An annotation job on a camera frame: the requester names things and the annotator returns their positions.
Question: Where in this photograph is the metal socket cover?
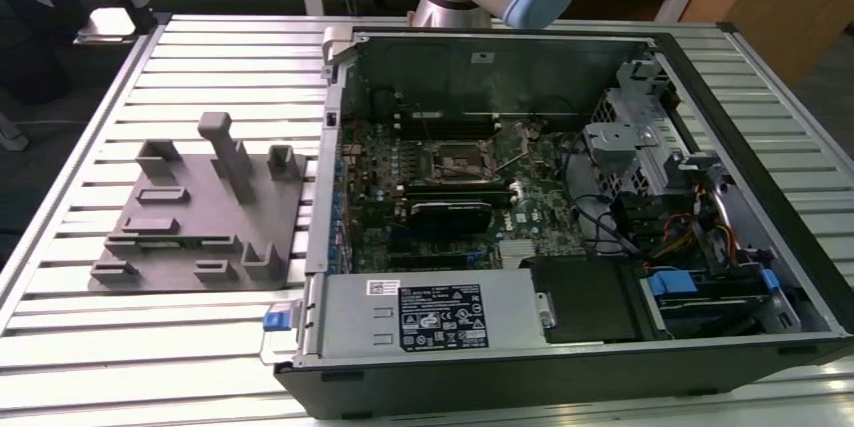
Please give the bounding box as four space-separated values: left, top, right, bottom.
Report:
478 119 536 173

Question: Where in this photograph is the CPU socket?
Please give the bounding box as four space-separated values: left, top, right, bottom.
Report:
428 139 506 187

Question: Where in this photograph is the black office chair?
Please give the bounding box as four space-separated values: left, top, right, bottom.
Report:
0 0 89 107

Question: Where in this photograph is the white chair leg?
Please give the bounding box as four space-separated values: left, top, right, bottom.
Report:
0 110 32 152

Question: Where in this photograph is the grey parts rack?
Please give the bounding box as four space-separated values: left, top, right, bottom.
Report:
85 110 310 294

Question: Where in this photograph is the black RAM slot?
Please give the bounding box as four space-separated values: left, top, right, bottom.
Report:
398 119 502 127
403 182 519 190
398 113 502 122
403 187 519 195
403 196 519 205
403 191 519 199
398 130 502 139
398 124 502 133

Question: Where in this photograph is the green RAM stick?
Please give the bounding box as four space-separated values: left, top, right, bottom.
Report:
135 237 205 251

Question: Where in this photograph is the black graphics card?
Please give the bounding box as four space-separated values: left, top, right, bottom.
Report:
406 198 496 238

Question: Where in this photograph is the silver power supply unit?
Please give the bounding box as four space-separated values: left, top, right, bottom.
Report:
292 269 559 369

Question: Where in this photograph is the green motherboard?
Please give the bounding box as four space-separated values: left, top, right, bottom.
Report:
332 114 592 272

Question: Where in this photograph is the silver metal drive cage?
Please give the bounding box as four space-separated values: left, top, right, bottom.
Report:
579 59 722 198

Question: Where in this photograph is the silver chipset heatsink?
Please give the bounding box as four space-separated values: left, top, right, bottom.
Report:
499 240 539 268

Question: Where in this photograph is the black plastic shroud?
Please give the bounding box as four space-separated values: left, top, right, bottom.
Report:
531 255 647 347

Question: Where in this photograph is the blue disk carrier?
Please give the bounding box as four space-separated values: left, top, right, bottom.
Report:
647 270 701 299

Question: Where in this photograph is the black PC case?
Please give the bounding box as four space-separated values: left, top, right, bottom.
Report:
272 24 854 421

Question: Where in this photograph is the silver disk bay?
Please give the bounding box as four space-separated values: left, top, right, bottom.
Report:
638 266 803 342

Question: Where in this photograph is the grey plastic case handle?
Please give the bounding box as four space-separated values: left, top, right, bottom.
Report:
319 26 359 84

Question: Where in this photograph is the yellow wire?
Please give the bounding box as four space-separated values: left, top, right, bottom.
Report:
652 229 699 259

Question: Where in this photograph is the orange flat wire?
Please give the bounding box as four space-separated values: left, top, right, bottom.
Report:
713 224 742 268

